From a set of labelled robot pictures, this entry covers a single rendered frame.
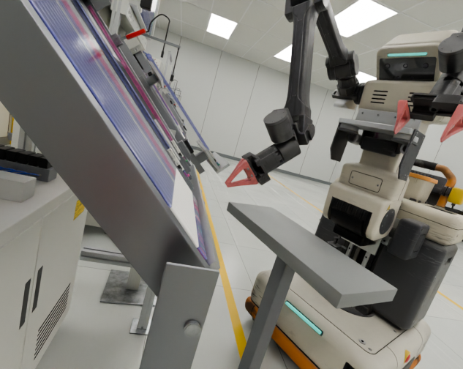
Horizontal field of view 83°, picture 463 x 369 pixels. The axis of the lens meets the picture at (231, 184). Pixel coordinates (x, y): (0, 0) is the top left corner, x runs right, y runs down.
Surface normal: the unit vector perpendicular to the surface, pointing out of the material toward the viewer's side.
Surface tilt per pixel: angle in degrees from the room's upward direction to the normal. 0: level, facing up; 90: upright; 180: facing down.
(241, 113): 90
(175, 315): 90
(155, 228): 90
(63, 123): 90
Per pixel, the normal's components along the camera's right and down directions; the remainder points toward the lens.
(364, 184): -0.79, 0.04
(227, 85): 0.18, 0.25
